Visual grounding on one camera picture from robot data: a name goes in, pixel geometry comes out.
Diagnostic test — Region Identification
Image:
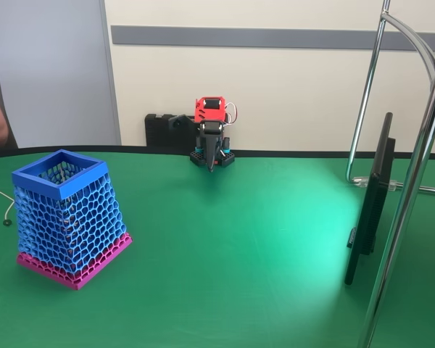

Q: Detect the blue and magenta lattice basket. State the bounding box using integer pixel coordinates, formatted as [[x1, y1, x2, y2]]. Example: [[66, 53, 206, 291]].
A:
[[11, 149, 134, 291]]

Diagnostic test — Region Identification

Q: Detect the black plastic tool case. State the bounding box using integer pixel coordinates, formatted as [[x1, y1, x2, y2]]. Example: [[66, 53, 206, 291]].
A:
[[144, 113, 196, 148]]

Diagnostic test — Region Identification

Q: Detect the green table cloth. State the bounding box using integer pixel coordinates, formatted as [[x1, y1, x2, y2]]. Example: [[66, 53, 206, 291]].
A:
[[0, 146, 435, 348]]

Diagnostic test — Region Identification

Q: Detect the clear plastic clip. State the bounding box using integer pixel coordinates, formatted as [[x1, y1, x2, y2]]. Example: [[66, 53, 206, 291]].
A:
[[352, 175, 403, 192]]

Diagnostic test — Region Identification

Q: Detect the black monitor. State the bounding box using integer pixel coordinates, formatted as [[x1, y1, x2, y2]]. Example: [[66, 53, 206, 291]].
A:
[[344, 112, 398, 287]]

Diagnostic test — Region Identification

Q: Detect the chrome tube stand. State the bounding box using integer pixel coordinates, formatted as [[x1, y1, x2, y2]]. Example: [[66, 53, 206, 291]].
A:
[[345, 0, 435, 348]]

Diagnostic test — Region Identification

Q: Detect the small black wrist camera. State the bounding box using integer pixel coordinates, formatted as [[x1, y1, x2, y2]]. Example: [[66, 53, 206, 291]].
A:
[[167, 113, 194, 133]]

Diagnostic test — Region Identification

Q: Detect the grey wall rail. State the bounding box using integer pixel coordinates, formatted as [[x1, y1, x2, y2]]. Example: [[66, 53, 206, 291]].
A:
[[110, 24, 435, 51]]

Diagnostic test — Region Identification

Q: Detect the white cable with plug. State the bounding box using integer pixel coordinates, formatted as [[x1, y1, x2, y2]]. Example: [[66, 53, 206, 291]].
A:
[[0, 187, 16, 228]]

